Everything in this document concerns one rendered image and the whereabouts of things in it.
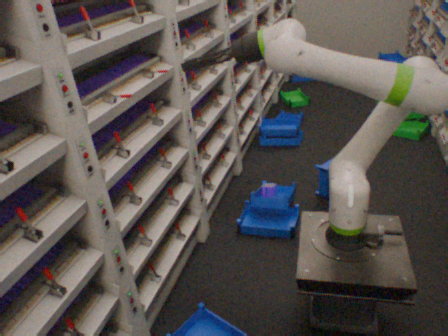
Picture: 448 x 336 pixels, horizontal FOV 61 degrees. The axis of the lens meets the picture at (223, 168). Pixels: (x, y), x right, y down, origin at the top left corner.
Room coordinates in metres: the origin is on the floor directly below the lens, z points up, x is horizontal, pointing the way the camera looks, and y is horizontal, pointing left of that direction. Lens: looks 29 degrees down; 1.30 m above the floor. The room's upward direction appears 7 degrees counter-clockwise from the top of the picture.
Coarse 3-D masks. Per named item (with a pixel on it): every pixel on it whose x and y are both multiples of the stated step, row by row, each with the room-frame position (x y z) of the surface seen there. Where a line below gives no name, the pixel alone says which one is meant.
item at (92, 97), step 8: (144, 64) 1.48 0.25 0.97; (152, 64) 1.52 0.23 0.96; (160, 64) 1.55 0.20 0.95; (128, 72) 1.37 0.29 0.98; (136, 72) 1.40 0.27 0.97; (120, 80) 1.29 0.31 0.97; (128, 80) 1.35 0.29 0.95; (104, 88) 1.21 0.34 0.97; (112, 88) 1.24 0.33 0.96; (120, 88) 1.26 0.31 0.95; (88, 96) 1.14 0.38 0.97; (96, 96) 1.16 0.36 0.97; (88, 104) 1.12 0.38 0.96; (96, 104) 1.13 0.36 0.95
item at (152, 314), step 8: (232, 176) 2.23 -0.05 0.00; (224, 184) 2.08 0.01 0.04; (216, 200) 1.92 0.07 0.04; (208, 208) 1.82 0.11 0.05; (208, 216) 1.78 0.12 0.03; (192, 240) 1.56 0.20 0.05; (192, 248) 1.54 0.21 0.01; (184, 256) 1.45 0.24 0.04; (176, 264) 1.39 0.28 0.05; (184, 264) 1.43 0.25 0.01; (176, 272) 1.35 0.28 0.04; (168, 280) 1.29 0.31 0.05; (168, 288) 1.26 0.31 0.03; (160, 296) 1.20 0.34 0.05; (152, 304) 1.16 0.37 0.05; (160, 304) 1.18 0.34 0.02; (152, 312) 1.12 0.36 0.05; (152, 320) 1.11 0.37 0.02
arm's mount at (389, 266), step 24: (312, 216) 1.23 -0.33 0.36; (384, 216) 1.17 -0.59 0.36; (312, 240) 1.08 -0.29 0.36; (384, 240) 1.04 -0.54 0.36; (312, 264) 0.97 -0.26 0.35; (336, 264) 0.96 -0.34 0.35; (360, 264) 0.94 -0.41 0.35; (384, 264) 0.93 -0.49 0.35; (408, 264) 0.92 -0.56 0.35; (312, 288) 0.91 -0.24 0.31; (336, 288) 0.88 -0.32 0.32; (360, 288) 0.86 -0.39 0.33; (384, 288) 0.84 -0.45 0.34; (408, 288) 0.82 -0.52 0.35
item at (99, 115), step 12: (120, 48) 1.56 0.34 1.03; (144, 48) 1.62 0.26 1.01; (156, 48) 1.60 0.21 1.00; (96, 60) 1.40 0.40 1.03; (168, 60) 1.59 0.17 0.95; (72, 72) 1.27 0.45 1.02; (168, 72) 1.53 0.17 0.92; (132, 84) 1.33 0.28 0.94; (144, 84) 1.35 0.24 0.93; (156, 84) 1.44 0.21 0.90; (132, 96) 1.26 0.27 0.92; (144, 96) 1.35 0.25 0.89; (84, 108) 1.01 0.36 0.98; (96, 108) 1.12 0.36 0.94; (108, 108) 1.13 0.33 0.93; (120, 108) 1.19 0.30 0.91; (96, 120) 1.06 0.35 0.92; (108, 120) 1.12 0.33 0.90
